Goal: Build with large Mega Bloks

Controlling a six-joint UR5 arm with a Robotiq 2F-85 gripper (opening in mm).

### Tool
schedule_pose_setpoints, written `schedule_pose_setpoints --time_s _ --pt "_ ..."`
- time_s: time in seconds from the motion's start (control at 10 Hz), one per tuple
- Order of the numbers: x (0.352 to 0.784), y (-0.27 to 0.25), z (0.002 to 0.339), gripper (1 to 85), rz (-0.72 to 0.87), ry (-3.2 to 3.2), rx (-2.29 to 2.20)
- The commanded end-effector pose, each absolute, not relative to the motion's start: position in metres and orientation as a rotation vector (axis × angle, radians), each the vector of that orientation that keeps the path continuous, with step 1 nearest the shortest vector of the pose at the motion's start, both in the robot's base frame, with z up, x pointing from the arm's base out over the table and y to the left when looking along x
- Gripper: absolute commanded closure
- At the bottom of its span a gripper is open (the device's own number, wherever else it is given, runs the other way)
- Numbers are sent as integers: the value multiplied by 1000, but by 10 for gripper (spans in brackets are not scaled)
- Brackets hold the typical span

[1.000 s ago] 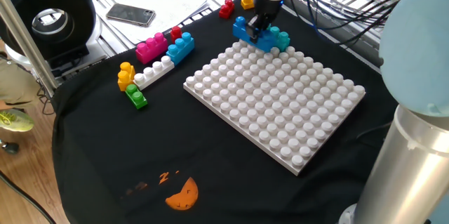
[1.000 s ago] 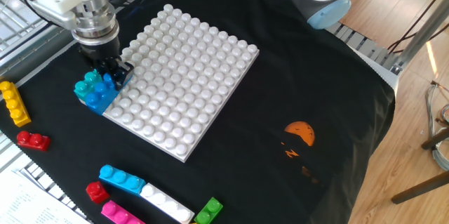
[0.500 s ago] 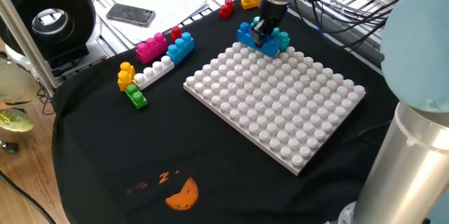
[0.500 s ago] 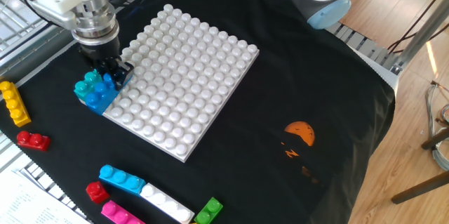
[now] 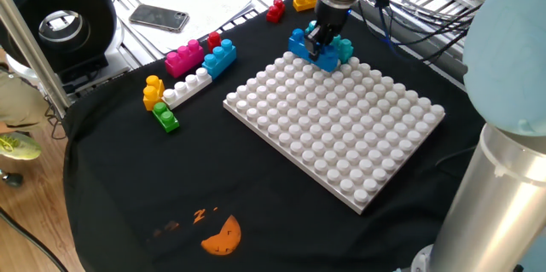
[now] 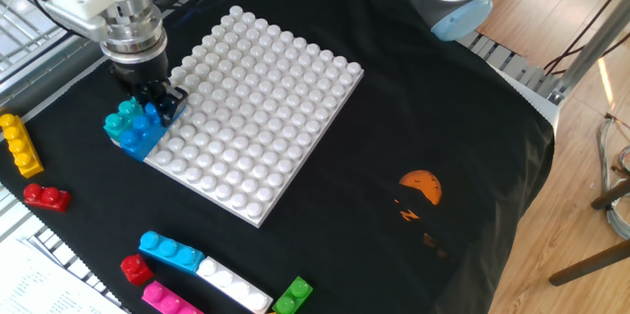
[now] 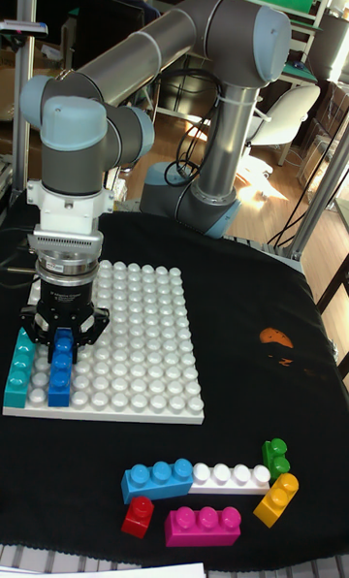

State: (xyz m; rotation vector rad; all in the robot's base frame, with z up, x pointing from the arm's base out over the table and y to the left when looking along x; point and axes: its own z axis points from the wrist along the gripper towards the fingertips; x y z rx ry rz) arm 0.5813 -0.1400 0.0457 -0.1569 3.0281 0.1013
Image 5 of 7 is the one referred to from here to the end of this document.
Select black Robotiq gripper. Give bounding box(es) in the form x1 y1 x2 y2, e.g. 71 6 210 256
303 0 351 62

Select teal four-stud block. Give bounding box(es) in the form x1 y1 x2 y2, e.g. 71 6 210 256
305 20 355 65

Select blue four-stud block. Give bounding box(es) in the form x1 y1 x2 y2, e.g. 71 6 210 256
288 27 340 73

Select yellow four-stud block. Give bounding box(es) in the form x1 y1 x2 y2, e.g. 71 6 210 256
292 0 319 13

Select red two-stud block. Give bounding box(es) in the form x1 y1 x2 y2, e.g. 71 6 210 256
265 0 287 24

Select white studded baseplate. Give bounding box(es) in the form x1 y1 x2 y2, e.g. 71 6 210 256
222 50 446 216

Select light blue three-stud block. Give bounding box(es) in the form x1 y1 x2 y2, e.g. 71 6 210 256
200 38 238 80

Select red one-stud block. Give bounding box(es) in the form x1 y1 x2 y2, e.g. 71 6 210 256
206 31 224 54

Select white printed paper sheets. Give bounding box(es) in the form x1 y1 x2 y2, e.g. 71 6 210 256
111 0 256 55

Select pink three-stud block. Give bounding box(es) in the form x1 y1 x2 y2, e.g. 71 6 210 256
164 38 206 79

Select white four-stud block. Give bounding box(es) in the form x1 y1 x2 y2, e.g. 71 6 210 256
161 67 213 111

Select black smartphone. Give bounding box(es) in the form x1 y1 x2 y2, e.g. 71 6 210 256
128 3 191 34

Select green two-stud block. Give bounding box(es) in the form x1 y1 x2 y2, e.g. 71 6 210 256
152 101 181 134

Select yellow two-stud block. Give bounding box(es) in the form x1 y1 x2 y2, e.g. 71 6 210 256
142 74 166 113

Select black cloth with orange print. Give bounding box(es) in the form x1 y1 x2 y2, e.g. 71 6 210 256
62 0 485 272

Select person leg khaki shorts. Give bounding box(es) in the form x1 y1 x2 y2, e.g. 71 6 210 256
0 65 49 133

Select yellow green sneaker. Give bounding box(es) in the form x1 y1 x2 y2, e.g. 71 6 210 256
0 131 44 162

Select black chair caster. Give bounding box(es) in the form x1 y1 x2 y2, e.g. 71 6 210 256
0 171 26 188

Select blue cable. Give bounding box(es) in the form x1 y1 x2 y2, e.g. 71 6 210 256
366 0 427 47

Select black ring-shaped appliance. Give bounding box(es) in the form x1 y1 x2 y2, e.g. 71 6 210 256
0 0 131 94

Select aluminium frame post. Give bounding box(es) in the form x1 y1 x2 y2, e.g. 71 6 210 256
0 0 73 119

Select black floor cable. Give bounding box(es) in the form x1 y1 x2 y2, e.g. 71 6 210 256
0 205 70 272

